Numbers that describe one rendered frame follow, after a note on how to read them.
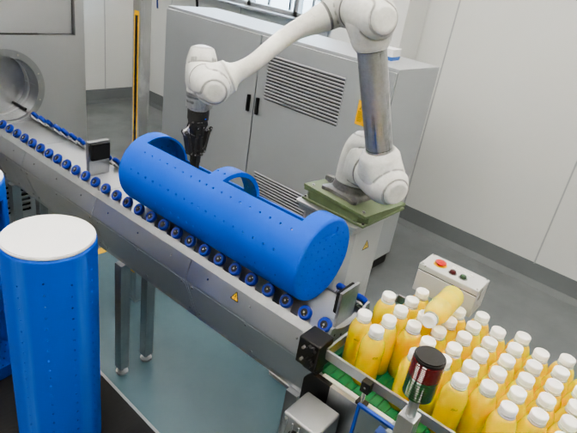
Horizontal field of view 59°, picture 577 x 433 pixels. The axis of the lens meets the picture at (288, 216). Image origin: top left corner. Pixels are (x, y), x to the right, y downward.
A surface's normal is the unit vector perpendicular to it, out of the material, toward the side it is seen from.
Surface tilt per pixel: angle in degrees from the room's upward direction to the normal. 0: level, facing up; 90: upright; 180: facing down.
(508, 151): 90
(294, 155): 90
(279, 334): 71
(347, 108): 90
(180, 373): 0
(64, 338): 90
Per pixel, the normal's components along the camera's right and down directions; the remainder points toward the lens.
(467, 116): -0.66, 0.24
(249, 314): -0.55, -0.05
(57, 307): 0.48, 0.45
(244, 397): 0.15, -0.88
